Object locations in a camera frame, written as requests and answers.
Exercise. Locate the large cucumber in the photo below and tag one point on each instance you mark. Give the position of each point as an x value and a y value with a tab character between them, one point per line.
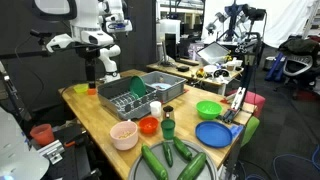
153	163
193	168

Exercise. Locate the grey plastic bin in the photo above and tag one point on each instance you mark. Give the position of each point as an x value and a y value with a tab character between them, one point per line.
160	77

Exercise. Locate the camera stand with clamp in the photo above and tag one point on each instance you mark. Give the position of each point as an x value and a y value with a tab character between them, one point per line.
250	50

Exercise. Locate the white cup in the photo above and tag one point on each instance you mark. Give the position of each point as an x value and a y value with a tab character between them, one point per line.
155	108

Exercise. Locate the green chair seat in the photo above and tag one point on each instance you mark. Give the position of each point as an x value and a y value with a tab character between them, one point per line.
251	127

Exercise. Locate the steel cup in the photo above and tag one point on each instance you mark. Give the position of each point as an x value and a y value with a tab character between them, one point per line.
169	112

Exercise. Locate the green plate in rack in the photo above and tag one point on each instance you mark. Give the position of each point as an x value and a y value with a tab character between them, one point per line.
137	87

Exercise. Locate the pink bowl with handle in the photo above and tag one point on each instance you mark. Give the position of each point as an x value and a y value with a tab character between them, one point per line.
124	135

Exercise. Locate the orange bowl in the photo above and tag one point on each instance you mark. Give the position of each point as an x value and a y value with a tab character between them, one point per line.
148	125

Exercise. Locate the small thin cucumber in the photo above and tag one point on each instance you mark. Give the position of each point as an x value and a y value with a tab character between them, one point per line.
167	154

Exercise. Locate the light green bowl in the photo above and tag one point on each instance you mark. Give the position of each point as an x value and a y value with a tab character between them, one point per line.
208	110

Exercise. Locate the pink stool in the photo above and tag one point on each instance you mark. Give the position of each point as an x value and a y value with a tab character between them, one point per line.
248	101

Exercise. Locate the wooden background desk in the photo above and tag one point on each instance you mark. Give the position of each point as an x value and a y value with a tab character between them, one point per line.
191	76

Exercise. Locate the clear plastic storage box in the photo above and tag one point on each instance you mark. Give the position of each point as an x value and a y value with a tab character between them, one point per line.
213	53

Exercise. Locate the grey dish rack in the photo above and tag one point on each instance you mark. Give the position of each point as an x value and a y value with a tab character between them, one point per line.
117	97

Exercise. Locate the grey round tray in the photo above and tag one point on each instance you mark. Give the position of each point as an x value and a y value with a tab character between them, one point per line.
141	171

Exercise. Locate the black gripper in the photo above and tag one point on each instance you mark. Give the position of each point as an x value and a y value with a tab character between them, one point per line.
88	53

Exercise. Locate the middle short cucumber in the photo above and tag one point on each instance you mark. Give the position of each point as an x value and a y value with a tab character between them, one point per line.
182	149

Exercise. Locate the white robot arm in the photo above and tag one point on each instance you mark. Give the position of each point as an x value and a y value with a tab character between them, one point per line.
92	24

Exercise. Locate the red-orange plastic cup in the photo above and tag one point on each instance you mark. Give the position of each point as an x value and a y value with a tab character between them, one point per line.
43	134

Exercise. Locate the small orange cup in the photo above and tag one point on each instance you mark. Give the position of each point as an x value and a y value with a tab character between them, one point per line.
91	91

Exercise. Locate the light blue plate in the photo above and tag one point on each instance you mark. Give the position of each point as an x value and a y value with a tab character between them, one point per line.
161	86

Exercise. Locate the large left cucumber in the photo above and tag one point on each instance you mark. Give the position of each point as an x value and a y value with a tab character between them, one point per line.
153	163

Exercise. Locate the black office chair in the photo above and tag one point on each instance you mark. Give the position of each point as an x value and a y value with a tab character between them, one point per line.
301	65

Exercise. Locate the right large cucumber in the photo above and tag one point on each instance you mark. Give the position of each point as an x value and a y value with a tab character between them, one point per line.
193	168

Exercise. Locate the yellow-green small bowl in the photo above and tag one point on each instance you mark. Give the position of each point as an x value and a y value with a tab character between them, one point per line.
80	88

